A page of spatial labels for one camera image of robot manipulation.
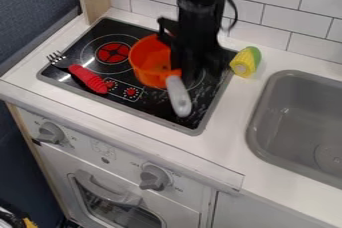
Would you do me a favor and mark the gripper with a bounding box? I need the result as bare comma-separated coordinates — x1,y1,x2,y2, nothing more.
156,5,232,85

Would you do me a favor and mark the red-handled toy fork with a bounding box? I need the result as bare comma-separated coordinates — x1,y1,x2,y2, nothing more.
45,50,111,95

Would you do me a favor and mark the yellow toy corn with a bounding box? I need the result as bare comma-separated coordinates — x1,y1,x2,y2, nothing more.
228,45,264,79

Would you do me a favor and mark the toy stove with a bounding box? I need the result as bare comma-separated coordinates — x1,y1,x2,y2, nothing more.
36,16,238,137

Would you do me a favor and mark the toy sink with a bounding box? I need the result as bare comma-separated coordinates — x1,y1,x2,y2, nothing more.
244,69,342,191

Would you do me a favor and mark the orange pot with grey handle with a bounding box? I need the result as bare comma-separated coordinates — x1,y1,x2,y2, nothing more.
126,33,194,119

